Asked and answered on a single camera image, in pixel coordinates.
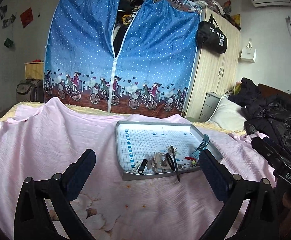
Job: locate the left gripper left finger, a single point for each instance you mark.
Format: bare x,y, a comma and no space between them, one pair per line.
32,219

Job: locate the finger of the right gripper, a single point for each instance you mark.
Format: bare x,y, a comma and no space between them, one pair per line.
267,152
281,151

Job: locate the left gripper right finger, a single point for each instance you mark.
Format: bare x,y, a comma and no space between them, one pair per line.
260,220

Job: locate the red hair clip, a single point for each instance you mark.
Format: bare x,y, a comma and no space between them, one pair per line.
190,158

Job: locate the black hair clip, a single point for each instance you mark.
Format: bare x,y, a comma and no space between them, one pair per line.
170,162

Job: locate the silver rhinestone brooch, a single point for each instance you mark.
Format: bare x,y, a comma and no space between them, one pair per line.
171,149

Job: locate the beige square hair claw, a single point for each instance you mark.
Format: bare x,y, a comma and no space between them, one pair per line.
158,164

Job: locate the silver hair barrette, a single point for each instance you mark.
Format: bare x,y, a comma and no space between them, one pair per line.
136,166

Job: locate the black puffer jacket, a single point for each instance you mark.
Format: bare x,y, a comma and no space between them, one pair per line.
270,116

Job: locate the white pillow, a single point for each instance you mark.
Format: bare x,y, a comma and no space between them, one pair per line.
227,115

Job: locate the dark wooden headboard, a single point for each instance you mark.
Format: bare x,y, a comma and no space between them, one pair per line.
267,91

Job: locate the pink floral bed sheet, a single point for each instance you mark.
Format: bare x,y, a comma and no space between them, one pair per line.
110,207

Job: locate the grey bedside cabinet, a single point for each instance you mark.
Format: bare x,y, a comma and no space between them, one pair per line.
210,103

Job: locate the grey tray with grid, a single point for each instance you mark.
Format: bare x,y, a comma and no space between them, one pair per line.
141,140

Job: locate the white paper gift bag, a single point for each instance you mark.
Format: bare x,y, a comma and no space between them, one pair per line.
248,53

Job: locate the light wooden wardrobe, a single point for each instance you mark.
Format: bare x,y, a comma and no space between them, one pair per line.
212,72

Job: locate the grey suitcase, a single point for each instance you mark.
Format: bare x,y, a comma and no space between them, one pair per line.
29,90

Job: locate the black tote bag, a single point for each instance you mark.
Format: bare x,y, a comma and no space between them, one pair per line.
210,35

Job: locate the small wooden cabinet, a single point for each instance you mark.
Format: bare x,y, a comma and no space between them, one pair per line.
34,70

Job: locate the blue fabric wardrobe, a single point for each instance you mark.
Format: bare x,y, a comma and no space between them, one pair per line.
122,56

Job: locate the green wall ornament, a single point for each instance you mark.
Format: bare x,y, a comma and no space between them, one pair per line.
8,43

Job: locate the red square wall decoration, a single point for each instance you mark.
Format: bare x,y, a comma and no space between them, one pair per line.
26,17

